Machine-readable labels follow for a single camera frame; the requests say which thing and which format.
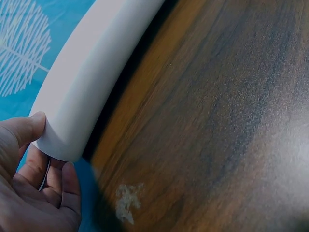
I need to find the person's left hand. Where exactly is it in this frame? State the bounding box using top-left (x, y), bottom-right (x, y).
top-left (0, 111), bottom-right (82, 232)

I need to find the white plate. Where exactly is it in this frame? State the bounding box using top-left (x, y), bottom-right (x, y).
top-left (28, 0), bottom-right (168, 162)

